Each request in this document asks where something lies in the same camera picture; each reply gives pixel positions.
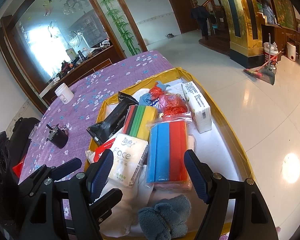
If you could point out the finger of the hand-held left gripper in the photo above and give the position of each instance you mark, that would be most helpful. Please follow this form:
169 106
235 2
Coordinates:
66 167
110 201

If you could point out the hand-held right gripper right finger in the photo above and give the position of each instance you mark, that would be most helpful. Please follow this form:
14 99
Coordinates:
196 177

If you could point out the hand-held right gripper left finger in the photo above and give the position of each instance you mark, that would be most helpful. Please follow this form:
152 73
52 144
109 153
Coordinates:
102 172

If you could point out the pink rose tissue pack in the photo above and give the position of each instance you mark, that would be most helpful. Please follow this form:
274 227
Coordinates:
175 186

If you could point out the blue red sponge pack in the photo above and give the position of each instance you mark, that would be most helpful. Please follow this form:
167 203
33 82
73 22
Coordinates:
170 152

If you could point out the white foam box yellow tape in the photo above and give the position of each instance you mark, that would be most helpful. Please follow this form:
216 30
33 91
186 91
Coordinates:
222 140

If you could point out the blue knit towel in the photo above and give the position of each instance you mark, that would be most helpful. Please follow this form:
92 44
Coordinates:
165 217

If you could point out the red orange plastic bag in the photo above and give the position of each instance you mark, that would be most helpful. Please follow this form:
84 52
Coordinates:
172 105

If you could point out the blue cloth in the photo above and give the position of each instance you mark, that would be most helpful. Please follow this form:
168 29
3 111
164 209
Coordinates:
146 98

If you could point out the red white tissue packet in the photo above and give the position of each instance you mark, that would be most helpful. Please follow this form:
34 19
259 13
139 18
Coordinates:
98 155

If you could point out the red paper packet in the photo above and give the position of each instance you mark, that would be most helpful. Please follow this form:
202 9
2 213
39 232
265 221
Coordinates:
18 168

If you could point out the white folded towel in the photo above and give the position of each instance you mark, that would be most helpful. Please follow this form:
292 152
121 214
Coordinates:
125 215

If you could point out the plain white tissue pack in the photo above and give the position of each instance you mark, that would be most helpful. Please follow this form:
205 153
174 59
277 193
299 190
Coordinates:
128 162

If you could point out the clear plastic cup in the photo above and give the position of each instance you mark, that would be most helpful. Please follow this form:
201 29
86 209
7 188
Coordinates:
35 129

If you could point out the black wipes packet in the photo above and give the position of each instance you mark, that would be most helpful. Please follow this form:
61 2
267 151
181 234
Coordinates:
112 120

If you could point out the green yellow sponge pack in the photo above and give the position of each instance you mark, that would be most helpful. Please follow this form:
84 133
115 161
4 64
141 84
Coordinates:
140 122

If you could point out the white tissue pack printed label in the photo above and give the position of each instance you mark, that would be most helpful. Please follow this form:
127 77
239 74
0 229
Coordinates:
200 112

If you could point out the white plastic jar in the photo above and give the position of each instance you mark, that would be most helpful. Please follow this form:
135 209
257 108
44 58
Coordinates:
64 93

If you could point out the small red mesh bag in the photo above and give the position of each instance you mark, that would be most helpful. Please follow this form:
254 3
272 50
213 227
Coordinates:
154 90

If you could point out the purple floral tablecloth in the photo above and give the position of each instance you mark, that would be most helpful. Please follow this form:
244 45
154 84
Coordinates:
110 72

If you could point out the sideboard clutter pile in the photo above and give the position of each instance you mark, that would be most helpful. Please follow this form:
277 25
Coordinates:
75 60

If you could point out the wooden sideboard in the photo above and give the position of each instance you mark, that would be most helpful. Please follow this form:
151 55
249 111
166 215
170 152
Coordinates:
95 62

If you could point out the red broom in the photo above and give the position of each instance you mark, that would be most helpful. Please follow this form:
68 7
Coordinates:
252 73

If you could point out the grey dustpan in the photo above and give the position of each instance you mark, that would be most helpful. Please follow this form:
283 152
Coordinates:
268 77

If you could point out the wooden staircase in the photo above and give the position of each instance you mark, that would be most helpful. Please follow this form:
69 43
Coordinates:
217 42

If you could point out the etched glass partition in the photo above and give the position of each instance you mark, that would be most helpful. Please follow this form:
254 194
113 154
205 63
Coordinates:
52 30

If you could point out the metal pot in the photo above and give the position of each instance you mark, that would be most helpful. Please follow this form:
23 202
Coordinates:
169 35

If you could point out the white red bucket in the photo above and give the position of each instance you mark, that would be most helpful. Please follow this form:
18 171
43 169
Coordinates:
270 51

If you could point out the blue plastic stool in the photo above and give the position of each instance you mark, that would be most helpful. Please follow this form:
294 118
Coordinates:
215 30

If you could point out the bamboo painted panel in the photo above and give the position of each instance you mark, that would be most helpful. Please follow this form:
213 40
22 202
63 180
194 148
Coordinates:
115 17

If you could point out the white appliance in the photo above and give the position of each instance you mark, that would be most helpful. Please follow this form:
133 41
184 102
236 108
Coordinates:
291 51

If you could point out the gold pillar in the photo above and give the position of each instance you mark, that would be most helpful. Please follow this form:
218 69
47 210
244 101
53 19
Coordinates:
240 25

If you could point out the wooden cabinet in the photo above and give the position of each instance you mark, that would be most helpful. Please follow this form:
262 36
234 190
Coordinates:
282 37

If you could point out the brown wooden door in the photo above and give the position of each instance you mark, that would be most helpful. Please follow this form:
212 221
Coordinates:
181 10

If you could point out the gold landscape painting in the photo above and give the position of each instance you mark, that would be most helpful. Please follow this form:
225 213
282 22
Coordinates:
282 5

